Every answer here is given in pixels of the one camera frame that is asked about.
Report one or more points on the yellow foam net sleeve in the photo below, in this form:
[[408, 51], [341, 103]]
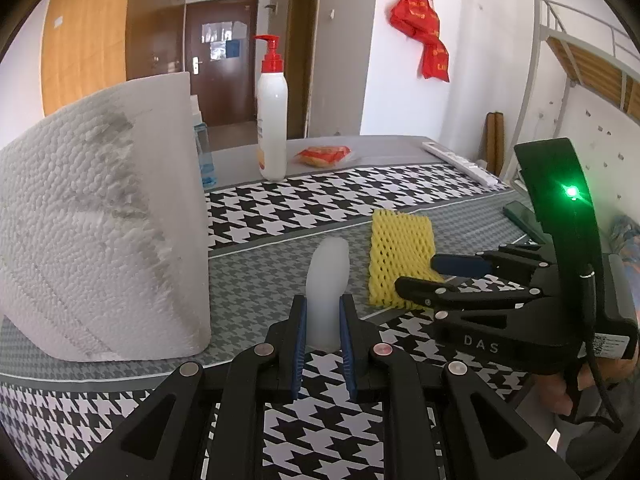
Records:
[[400, 245]]

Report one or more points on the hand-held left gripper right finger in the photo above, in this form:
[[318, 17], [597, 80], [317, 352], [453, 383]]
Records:
[[346, 325]]

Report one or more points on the light wooden side door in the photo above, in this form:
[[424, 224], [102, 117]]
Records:
[[300, 60]]

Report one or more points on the person's right hand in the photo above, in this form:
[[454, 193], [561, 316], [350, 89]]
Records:
[[552, 390]]

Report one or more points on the dark brown entrance door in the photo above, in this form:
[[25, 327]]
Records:
[[220, 95]]

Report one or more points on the metal bunk bed frame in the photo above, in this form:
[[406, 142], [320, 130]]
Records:
[[590, 60]]

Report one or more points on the orange snack packet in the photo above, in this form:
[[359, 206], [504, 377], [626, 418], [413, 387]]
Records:
[[322, 155]]

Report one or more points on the white power strip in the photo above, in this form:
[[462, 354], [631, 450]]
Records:
[[460, 162]]

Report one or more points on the papers on door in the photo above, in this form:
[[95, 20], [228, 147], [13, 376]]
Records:
[[222, 37]]

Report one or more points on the blue patterned fabric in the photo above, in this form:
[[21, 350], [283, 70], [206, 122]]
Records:
[[625, 237]]

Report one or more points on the white paper towel roll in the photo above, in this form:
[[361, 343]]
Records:
[[100, 210]]

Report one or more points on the clear water bottle blue label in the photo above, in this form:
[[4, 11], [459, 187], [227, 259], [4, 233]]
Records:
[[205, 160]]

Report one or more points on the white translucent soft pad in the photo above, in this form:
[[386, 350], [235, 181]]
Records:
[[327, 285]]

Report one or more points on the red plastic bag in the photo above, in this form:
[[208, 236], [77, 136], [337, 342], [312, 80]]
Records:
[[422, 25]]

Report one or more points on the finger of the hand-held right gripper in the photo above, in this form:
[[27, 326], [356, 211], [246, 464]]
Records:
[[455, 264], [425, 292]]

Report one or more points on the wooden wardrobe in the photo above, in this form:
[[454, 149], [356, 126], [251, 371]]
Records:
[[85, 50]]

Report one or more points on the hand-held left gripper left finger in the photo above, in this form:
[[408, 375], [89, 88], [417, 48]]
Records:
[[299, 322]]

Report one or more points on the white lotion bottle red pump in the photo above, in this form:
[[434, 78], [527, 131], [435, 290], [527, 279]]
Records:
[[271, 120]]

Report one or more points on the brown rolled mat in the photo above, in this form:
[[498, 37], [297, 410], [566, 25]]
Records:
[[496, 140]]

